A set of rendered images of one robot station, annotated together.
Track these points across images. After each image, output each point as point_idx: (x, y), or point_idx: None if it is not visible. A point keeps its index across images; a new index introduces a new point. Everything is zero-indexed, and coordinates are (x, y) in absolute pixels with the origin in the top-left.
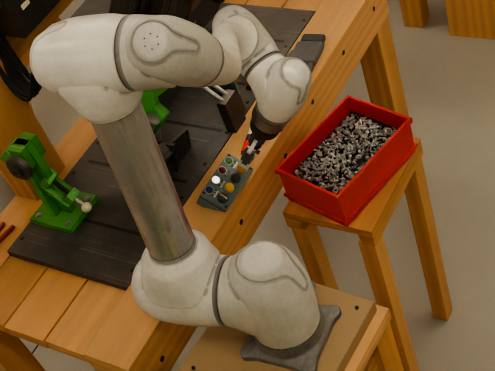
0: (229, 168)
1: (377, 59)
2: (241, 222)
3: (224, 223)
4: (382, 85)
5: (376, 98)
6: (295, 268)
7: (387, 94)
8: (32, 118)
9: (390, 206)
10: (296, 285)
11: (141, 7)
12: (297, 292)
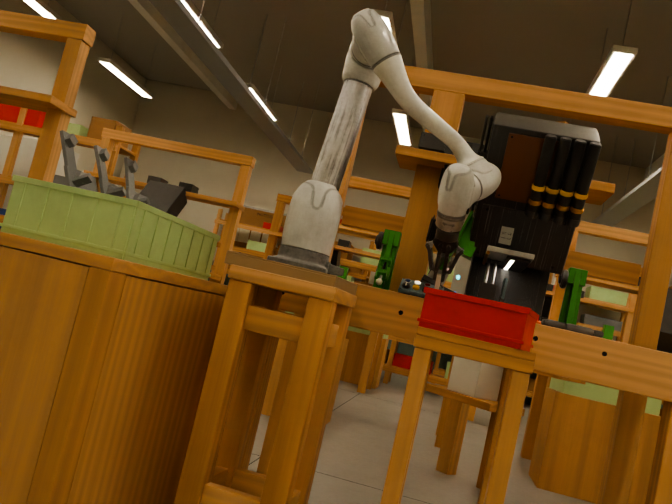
0: (431, 287)
1: (663, 440)
2: (400, 313)
3: (388, 291)
4: (656, 476)
5: (649, 494)
6: (322, 192)
7: (655, 489)
8: (425, 261)
9: (454, 344)
10: (310, 195)
11: None
12: (307, 199)
